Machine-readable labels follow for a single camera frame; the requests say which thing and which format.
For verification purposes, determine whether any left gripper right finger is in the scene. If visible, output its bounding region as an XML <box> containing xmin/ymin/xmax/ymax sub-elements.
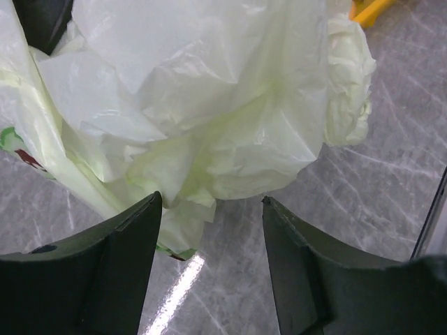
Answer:
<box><xmin>263</xmin><ymin>197</ymin><xmax>446</xmax><ymax>334</ymax></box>

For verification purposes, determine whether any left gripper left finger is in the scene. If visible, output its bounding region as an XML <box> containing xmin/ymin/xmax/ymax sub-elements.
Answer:
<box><xmin>1</xmin><ymin>193</ymin><xmax>162</xmax><ymax>334</ymax></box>

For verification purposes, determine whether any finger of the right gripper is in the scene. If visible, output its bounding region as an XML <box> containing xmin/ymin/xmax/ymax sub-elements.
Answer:
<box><xmin>13</xmin><ymin>0</ymin><xmax>73</xmax><ymax>55</ymax></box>

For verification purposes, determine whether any pale green plastic bag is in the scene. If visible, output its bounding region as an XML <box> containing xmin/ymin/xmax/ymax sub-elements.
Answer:
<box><xmin>1</xmin><ymin>1</ymin><xmax>376</xmax><ymax>260</ymax></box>

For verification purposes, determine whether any yellow plastic tray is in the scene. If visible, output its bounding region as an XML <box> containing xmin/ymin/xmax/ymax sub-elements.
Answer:
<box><xmin>349</xmin><ymin>0</ymin><xmax>395</xmax><ymax>29</ymax></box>

